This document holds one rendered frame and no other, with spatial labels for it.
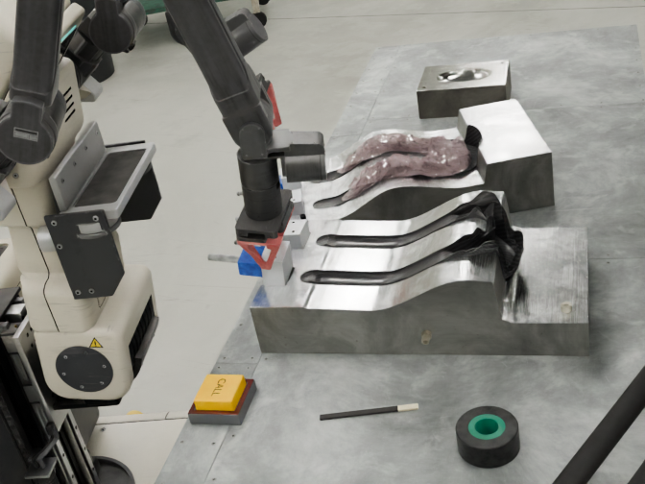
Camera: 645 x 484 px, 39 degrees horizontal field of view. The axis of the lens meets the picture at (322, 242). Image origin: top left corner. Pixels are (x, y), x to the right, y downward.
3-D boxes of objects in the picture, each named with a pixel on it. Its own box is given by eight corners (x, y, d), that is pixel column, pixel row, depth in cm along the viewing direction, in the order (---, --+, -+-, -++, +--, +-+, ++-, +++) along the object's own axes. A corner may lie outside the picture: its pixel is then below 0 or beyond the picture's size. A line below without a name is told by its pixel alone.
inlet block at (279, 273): (206, 279, 147) (201, 254, 144) (215, 258, 151) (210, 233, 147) (285, 287, 144) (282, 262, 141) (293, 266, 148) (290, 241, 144)
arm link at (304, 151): (239, 94, 131) (237, 125, 124) (320, 88, 130) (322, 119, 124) (249, 164, 138) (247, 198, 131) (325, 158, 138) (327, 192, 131)
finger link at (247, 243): (295, 250, 145) (289, 204, 139) (283, 280, 140) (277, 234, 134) (253, 246, 147) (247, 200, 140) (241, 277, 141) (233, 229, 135)
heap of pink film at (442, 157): (343, 206, 170) (335, 169, 166) (335, 165, 185) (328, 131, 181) (481, 181, 169) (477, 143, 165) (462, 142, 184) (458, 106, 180)
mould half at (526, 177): (287, 254, 170) (275, 203, 164) (283, 191, 192) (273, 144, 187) (555, 205, 168) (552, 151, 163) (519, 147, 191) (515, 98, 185)
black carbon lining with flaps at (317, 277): (298, 295, 145) (287, 244, 140) (322, 241, 158) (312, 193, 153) (523, 293, 135) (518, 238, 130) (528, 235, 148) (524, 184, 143)
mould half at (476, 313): (261, 352, 145) (242, 282, 138) (301, 263, 166) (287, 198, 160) (589, 356, 131) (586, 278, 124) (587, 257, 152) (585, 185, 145)
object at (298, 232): (233, 262, 158) (226, 236, 156) (242, 247, 162) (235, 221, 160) (305, 261, 155) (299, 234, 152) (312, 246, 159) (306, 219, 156)
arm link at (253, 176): (236, 136, 132) (234, 159, 128) (283, 133, 132) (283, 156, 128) (242, 174, 137) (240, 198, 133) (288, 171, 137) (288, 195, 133)
